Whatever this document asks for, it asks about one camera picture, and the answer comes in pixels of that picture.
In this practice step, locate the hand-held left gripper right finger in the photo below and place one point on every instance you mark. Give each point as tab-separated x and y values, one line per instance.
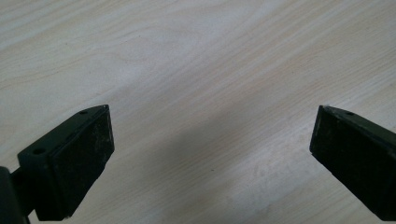
358	155

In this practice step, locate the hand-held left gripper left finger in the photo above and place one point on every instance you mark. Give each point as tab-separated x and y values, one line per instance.
71	161

